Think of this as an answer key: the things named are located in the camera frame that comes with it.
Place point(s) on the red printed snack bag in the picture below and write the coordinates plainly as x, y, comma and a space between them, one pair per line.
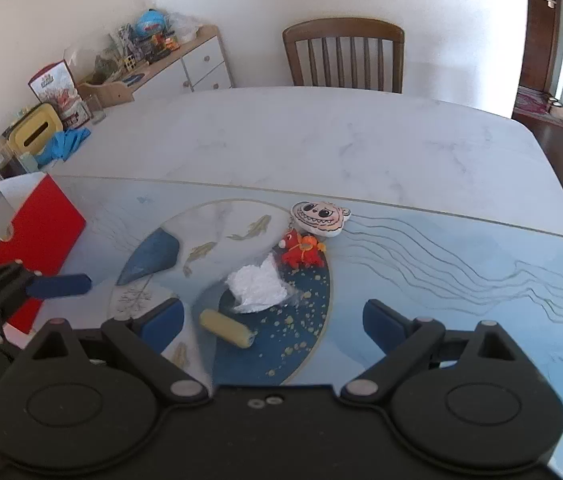
54, 85

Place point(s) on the brown wooden chair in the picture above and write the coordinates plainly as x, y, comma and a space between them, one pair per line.
341, 27

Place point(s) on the white sideboard with wooden top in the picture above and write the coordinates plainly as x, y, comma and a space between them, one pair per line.
201, 65

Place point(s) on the patterned rug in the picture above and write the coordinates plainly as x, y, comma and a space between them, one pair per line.
534, 105

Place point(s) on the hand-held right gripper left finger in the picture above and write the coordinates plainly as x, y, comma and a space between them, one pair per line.
164, 325

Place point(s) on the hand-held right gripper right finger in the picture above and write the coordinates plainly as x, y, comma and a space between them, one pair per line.
382, 325

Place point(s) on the glass jar with dark liquid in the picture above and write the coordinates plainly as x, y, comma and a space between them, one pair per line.
4, 165

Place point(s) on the pale green cup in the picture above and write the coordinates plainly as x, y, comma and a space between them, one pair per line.
26, 161

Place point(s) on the red and white cardboard box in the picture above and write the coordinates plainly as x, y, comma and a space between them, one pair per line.
36, 225

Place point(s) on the pale yellow roll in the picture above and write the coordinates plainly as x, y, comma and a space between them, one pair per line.
226, 328

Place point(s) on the blue gloves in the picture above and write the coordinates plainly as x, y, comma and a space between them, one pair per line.
64, 145

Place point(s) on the brown wooden door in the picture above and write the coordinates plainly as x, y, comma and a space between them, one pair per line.
541, 35

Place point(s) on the clear glass cup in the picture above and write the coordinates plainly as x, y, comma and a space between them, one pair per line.
95, 109

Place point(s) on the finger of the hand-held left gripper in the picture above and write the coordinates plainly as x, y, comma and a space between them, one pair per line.
61, 285

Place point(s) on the red crab plush toy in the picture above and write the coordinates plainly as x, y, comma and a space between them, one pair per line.
300, 251

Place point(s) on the wooden tray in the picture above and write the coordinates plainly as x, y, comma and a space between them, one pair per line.
111, 92

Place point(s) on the white plastic bag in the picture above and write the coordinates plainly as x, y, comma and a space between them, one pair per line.
256, 285

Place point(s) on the toy vehicles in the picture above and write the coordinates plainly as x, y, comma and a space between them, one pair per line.
164, 42

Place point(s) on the yellow tissue box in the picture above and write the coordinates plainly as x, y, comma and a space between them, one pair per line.
36, 130

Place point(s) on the clear plastic bag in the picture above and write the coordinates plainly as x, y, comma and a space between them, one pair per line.
184, 25

